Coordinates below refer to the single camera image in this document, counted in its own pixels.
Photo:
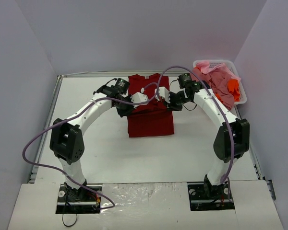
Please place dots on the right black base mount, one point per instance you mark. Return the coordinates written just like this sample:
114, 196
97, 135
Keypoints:
219, 200

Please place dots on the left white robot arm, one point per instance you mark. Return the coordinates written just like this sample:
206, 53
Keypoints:
67, 139

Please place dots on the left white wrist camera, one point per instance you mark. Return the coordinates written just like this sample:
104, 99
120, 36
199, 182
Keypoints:
139, 98

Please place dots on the dark red t-shirt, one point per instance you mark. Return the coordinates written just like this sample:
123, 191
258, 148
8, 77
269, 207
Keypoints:
153, 119

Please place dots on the white plastic basket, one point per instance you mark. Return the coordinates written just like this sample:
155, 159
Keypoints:
212, 64

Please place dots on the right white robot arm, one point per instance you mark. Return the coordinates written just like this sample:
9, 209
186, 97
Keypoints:
233, 135

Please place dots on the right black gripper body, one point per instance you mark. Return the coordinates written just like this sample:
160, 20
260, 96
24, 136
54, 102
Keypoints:
174, 104

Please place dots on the pink t-shirt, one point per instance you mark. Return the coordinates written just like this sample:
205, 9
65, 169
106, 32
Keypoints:
213, 78

